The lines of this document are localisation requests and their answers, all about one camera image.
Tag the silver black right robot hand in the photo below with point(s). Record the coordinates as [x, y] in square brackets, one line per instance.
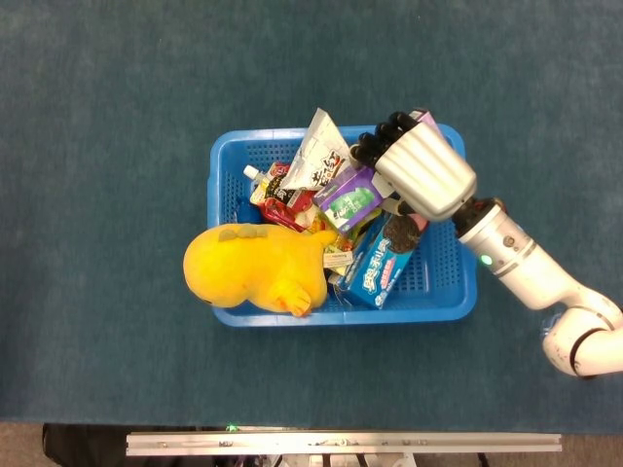
[428, 170]

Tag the purple and green snack box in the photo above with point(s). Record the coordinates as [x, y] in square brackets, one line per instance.
[345, 199]

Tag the pink and blue cookie box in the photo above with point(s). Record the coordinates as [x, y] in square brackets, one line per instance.
[379, 272]

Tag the clear water bottle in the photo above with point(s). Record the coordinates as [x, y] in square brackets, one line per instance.
[550, 325]

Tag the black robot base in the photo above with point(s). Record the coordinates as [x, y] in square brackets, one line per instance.
[83, 445]

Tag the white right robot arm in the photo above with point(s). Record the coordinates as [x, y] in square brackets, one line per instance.
[530, 272]

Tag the green orange snack bag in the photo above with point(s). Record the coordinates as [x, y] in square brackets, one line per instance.
[350, 238]

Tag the white snack bag black calligraphy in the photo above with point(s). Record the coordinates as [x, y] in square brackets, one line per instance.
[316, 155]

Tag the red jelly pouch white spout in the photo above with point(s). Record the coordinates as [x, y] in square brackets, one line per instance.
[280, 209]

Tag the yellow plush dinosaur toy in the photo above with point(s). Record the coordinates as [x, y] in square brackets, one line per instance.
[243, 267]

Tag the blue plastic perforated basket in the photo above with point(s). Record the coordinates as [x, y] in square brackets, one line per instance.
[272, 318]

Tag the teal table cloth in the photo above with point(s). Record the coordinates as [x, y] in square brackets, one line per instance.
[97, 243]

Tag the aluminium profile rail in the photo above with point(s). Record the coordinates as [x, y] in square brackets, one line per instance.
[340, 443]

